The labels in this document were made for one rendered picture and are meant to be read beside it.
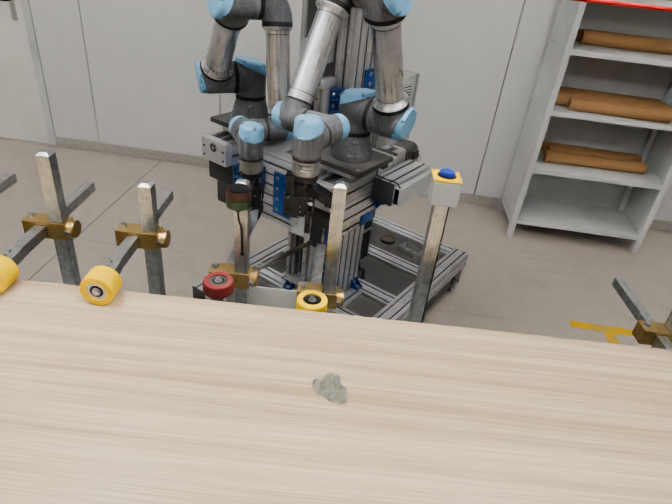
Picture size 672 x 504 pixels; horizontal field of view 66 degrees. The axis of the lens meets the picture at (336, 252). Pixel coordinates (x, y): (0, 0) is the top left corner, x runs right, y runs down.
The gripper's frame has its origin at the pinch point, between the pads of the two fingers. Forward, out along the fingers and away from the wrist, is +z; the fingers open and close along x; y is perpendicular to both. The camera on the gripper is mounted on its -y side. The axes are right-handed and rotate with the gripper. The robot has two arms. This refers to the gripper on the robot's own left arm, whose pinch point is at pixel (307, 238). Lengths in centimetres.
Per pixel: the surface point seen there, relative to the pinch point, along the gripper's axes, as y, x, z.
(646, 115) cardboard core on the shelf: -189, -193, 1
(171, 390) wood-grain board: 21, 57, 5
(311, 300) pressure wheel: -3.5, 23.3, 4.2
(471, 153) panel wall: -102, -241, 54
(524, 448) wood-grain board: -48, 62, 5
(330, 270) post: -7.5, 9.6, 3.7
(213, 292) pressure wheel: 21.7, 22.8, 5.5
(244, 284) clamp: 16.2, 10.4, 11.1
